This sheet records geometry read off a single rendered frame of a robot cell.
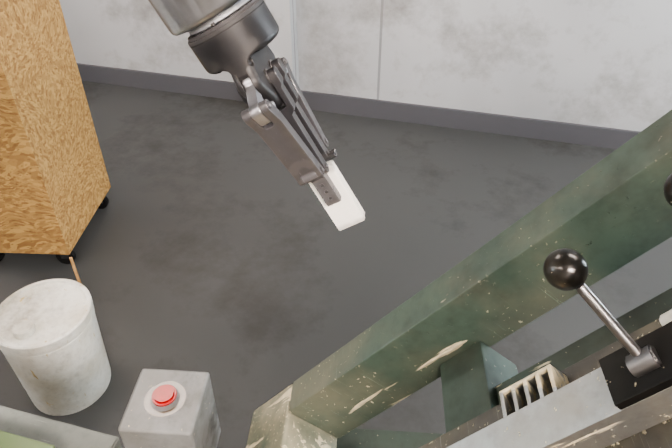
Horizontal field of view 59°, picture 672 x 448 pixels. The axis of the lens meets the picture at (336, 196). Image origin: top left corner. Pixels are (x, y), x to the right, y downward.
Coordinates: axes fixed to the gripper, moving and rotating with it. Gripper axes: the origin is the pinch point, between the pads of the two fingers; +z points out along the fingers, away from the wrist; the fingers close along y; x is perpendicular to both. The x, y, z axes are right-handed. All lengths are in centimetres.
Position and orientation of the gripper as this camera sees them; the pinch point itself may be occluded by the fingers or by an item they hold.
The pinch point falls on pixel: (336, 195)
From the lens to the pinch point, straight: 58.9
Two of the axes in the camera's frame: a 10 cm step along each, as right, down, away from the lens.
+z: 4.9, 7.7, 4.2
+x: -8.7, 4.0, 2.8
